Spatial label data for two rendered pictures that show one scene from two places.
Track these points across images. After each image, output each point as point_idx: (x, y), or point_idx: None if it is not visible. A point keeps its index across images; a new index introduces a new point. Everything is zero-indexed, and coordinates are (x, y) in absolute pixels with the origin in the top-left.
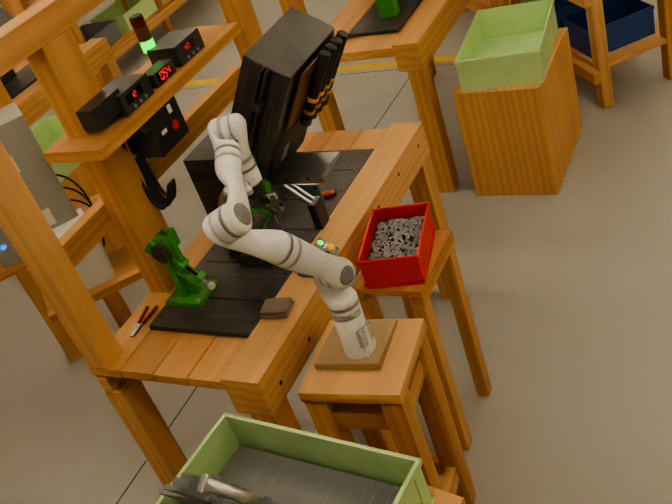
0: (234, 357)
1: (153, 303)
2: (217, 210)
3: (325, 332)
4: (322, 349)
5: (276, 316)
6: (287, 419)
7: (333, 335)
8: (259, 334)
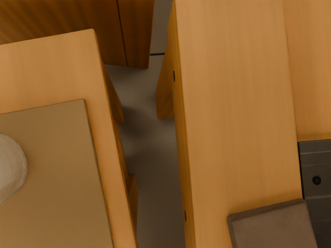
0: (299, 74)
1: None
2: None
3: (125, 218)
4: (90, 151)
5: (254, 209)
6: (169, 67)
7: (90, 204)
8: (269, 145)
